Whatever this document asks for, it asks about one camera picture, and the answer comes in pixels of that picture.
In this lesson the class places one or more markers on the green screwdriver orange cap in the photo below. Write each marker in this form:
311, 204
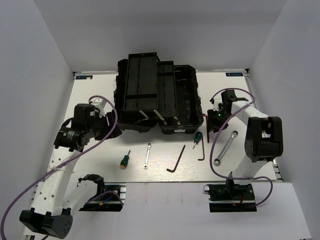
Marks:
124, 162

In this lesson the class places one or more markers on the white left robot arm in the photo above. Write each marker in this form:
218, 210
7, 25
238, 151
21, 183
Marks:
52, 212

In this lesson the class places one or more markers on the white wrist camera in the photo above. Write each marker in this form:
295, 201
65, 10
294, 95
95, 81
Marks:
99, 104
216, 102

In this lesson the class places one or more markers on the small silver ratchet wrench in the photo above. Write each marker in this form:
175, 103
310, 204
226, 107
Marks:
145, 166

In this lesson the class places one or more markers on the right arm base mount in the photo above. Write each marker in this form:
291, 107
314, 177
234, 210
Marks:
229, 198

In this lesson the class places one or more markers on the black plastic toolbox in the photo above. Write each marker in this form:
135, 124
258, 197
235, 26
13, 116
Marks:
152, 92

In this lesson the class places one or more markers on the small green stubby screwdriver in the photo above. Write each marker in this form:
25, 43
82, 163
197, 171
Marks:
198, 137

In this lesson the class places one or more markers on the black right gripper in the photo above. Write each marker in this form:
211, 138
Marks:
213, 124

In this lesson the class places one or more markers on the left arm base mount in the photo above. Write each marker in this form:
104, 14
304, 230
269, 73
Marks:
112, 200

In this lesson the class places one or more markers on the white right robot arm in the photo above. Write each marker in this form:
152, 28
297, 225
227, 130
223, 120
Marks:
263, 139

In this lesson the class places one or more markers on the large silver ratchet wrench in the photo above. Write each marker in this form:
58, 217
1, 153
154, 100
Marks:
218, 160

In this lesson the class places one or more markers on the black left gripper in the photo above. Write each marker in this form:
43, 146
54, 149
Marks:
111, 118

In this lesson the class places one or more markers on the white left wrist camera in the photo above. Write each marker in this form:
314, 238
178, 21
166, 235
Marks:
99, 104

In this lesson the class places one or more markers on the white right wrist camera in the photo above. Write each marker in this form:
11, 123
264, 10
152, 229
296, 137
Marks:
216, 102

